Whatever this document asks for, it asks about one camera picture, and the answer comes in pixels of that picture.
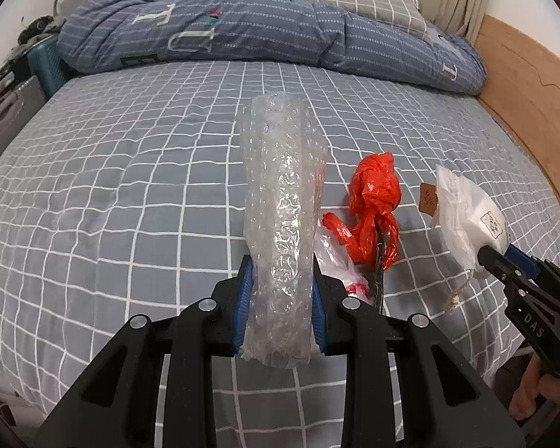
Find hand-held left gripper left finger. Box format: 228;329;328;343
35;254;255;448

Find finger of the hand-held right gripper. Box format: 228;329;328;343
477;246;533;296
505;243;550;278

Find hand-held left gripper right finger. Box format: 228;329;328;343
310;252;528;448

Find clear plastic bag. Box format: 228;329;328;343
315;231;370;302

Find white drawstring pouch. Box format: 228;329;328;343
435;164;511;319

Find clear bubble wrap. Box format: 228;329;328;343
239;93;328;369

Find red plastic bag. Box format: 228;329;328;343
322;152;402;270

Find person's right hand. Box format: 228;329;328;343
510;352;560;423

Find brown paper tag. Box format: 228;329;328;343
419;183;438;215

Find grey checked bed sheet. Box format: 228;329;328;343
0;58;560;416

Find blue striped quilt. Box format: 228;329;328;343
56;0;488;96

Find grey suitcase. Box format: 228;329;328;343
0;75;47;178

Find teal suitcase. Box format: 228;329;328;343
25;32;73;99

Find wooden bed frame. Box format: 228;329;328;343
473;14;560;243

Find black tangled cables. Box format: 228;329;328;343
19;16;59;43

